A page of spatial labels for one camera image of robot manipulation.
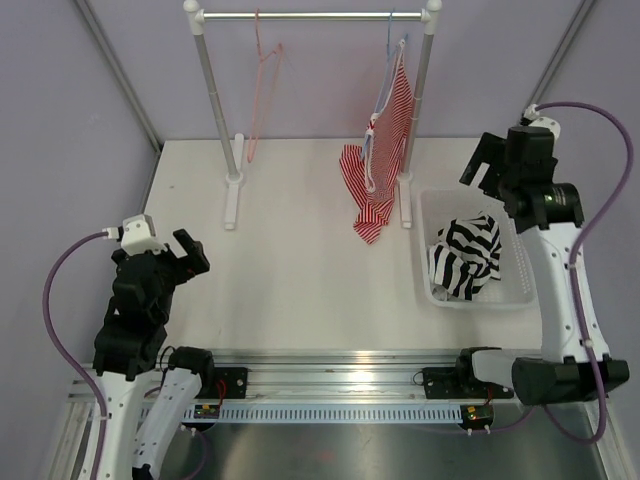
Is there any black white striped tank top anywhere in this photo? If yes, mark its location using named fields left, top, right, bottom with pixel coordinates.
left=427, top=214, right=502, bottom=301

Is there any pink wire hanger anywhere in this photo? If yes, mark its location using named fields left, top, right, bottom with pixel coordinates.
left=246, top=9, right=284, bottom=163

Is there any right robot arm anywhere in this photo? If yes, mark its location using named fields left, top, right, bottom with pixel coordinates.
left=453, top=125, right=630, bottom=406

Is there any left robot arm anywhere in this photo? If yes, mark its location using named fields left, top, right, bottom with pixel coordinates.
left=85, top=219, right=216, bottom=479

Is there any red white striped tank top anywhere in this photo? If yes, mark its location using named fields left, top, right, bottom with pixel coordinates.
left=339, top=39, right=413, bottom=245

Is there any white plastic perforated basket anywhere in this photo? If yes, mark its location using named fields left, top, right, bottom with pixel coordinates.
left=418, top=189, right=536, bottom=310

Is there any white metal clothes rack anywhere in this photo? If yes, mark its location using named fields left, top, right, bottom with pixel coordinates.
left=182, top=0, right=444, bottom=231

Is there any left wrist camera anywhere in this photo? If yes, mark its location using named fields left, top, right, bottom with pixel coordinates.
left=102, top=214, right=167, bottom=256

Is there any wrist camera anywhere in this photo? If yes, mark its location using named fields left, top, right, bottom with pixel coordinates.
left=518, top=104, right=561, bottom=145
left=102, top=214, right=167, bottom=256

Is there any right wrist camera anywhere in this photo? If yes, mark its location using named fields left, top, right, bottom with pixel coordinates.
left=518, top=104, right=561, bottom=145

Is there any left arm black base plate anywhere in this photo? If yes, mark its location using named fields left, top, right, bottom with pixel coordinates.
left=196, top=366, right=249, bottom=400

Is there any light blue wire hanger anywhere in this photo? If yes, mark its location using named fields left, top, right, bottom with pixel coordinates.
left=360, top=10, right=408, bottom=160

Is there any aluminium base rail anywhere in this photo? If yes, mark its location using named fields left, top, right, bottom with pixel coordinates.
left=67, top=349, right=561, bottom=407

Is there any white slotted cable duct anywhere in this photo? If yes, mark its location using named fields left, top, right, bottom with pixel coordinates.
left=184, top=403, right=462, bottom=424

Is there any aluminium enclosure frame rail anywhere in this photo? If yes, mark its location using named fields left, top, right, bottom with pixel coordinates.
left=494, top=0, right=601, bottom=211

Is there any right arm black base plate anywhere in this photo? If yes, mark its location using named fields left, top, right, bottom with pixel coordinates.
left=411, top=367, right=489, bottom=400

